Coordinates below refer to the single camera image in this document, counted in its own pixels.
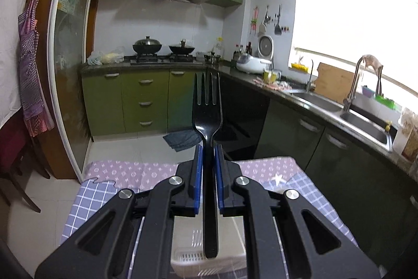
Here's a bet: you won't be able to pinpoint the black plastic fork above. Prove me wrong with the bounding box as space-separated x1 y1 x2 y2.
192 71 223 259

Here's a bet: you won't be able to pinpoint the steel kitchen faucet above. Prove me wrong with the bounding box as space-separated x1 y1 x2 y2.
341 54 386 113

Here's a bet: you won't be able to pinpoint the blue checkered tablecloth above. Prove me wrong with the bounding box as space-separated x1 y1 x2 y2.
60 156 359 279

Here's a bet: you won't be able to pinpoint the white plastic utensil holder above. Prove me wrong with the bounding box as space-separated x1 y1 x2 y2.
169 216 247 279

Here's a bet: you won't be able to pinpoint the steel sink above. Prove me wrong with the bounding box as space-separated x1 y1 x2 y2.
288 89 392 152

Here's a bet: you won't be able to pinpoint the dark wooden chair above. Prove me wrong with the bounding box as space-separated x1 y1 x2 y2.
1 109 50 213

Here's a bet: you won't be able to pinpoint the purple checkered apron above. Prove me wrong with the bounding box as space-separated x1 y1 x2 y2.
19 0 55 137

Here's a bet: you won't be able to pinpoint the green lower cabinets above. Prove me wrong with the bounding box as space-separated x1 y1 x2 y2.
82 66 204 137

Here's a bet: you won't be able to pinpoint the wooden cutting board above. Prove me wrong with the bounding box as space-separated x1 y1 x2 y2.
315 63 353 104

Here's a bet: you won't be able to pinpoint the white rice cooker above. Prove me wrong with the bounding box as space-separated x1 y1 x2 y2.
236 54 272 74

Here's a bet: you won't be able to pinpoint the gas stove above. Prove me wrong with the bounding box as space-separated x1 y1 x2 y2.
129 54 199 64

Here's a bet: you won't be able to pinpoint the white round appliance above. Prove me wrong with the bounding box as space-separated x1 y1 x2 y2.
257 35 274 60

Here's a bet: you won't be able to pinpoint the black wok with lid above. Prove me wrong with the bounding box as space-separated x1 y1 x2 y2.
132 36 162 55

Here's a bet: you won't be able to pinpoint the black pan with lid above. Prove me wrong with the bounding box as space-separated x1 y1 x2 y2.
169 39 195 55

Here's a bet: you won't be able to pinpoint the white hanging sheet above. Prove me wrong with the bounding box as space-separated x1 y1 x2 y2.
0 0 26 125

